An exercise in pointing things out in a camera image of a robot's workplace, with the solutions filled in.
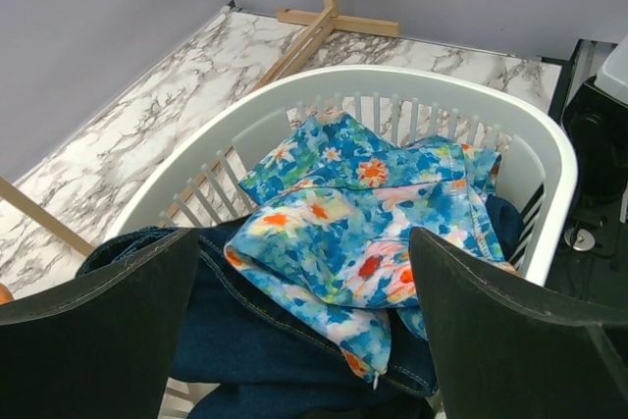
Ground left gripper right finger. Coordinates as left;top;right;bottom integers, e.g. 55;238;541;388
409;228;627;418

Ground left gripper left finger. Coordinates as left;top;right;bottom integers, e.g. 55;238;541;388
1;230;199;418

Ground blue denim shorts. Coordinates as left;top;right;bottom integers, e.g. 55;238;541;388
76;192;525;419

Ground blue floral garment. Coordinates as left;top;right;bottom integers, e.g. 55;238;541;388
224;110;523;381

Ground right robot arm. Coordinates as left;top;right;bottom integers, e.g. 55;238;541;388
561;39;627;224

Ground orange plastic bin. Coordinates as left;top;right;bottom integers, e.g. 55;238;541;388
0;284;14;305

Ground white plastic laundry basket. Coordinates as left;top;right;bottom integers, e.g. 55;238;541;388
109;66;578;285

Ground wooden clothes rack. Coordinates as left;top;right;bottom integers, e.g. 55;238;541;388
1;0;400;256

